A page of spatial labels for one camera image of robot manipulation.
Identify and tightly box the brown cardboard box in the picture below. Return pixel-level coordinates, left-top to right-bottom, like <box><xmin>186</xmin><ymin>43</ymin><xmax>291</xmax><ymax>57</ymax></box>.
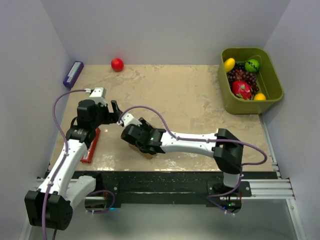
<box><xmin>128</xmin><ymin>143</ymin><xmax>157</xmax><ymax>160</ymax></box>

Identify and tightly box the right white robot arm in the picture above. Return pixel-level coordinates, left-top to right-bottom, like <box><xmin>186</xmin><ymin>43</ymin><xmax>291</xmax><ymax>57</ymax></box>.
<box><xmin>118</xmin><ymin>114</ymin><xmax>244</xmax><ymax>197</ymax></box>

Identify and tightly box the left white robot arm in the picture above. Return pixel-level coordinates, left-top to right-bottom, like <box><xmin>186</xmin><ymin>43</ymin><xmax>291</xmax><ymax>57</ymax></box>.
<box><xmin>24</xmin><ymin>99</ymin><xmax>122</xmax><ymax>231</ymax></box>

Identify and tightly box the red rectangular box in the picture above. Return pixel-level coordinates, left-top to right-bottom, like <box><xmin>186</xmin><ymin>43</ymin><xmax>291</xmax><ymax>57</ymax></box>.
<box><xmin>80</xmin><ymin>127</ymin><xmax>101</xmax><ymax>164</ymax></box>

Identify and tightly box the purple rectangular box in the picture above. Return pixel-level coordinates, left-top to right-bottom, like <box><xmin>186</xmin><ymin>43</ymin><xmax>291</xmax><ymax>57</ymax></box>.
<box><xmin>63</xmin><ymin>61</ymin><xmax>84</xmax><ymax>89</ymax></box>

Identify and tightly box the red tomato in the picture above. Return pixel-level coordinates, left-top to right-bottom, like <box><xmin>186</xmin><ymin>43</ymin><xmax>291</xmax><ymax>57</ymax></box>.
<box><xmin>111</xmin><ymin>58</ymin><xmax>124</xmax><ymax>72</ymax></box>

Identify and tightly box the red dragon fruit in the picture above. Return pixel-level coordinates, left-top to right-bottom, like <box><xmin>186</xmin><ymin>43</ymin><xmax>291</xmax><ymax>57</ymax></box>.
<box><xmin>231</xmin><ymin>80</ymin><xmax>253</xmax><ymax>100</ymax></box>

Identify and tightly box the yellow lemon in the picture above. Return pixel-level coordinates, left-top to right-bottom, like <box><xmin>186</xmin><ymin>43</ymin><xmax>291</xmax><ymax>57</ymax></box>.
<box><xmin>223</xmin><ymin>58</ymin><xmax>236</xmax><ymax>73</ymax></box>

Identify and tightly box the purple grapes bunch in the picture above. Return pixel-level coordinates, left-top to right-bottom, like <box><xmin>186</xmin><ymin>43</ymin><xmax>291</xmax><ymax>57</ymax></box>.
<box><xmin>226</xmin><ymin>63</ymin><xmax>260</xmax><ymax>94</ymax></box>

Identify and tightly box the small yellow orange fruit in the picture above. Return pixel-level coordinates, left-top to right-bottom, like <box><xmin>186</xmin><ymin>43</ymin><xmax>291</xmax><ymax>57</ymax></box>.
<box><xmin>253</xmin><ymin>93</ymin><xmax>267</xmax><ymax>101</ymax></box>

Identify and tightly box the green striped fruit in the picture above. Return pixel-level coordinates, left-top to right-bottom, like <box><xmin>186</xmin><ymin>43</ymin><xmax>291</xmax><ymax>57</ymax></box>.
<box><xmin>244</xmin><ymin>59</ymin><xmax>260</xmax><ymax>73</ymax></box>

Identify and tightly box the green plastic bin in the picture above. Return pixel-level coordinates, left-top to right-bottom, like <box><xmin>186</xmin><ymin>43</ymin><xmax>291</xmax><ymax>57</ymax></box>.
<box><xmin>217</xmin><ymin>47</ymin><xmax>284</xmax><ymax>115</ymax></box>

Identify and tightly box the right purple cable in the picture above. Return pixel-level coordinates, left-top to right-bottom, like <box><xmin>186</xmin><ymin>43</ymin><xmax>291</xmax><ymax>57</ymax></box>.
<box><xmin>119</xmin><ymin>105</ymin><xmax>268</xmax><ymax>166</ymax></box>

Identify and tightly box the purple cable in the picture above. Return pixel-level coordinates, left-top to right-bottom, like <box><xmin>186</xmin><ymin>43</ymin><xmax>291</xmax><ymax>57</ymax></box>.
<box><xmin>119</xmin><ymin>105</ymin><xmax>268</xmax><ymax>166</ymax></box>
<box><xmin>41</xmin><ymin>88</ymin><xmax>92</xmax><ymax>240</ymax></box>

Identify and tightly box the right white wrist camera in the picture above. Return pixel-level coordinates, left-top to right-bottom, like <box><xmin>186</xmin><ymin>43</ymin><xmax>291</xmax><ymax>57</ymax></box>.
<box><xmin>117</xmin><ymin>112</ymin><xmax>142</xmax><ymax>128</ymax></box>

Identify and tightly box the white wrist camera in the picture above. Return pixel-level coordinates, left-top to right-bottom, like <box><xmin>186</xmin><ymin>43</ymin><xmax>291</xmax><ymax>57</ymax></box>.
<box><xmin>89</xmin><ymin>87</ymin><xmax>106</xmax><ymax>102</ymax></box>
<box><xmin>117</xmin><ymin>112</ymin><xmax>142</xmax><ymax>128</ymax></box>

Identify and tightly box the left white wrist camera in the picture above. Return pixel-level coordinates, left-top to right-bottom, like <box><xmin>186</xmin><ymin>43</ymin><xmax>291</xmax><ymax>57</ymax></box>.
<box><xmin>89</xmin><ymin>87</ymin><xmax>106</xmax><ymax>102</ymax></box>

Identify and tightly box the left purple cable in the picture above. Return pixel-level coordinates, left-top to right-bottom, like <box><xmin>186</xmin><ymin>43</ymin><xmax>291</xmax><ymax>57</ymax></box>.
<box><xmin>41</xmin><ymin>88</ymin><xmax>92</xmax><ymax>240</ymax></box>

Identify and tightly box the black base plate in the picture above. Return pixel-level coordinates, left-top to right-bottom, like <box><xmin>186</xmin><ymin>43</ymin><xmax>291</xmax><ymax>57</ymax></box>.
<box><xmin>44</xmin><ymin>170</ymin><xmax>278</xmax><ymax>210</ymax></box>

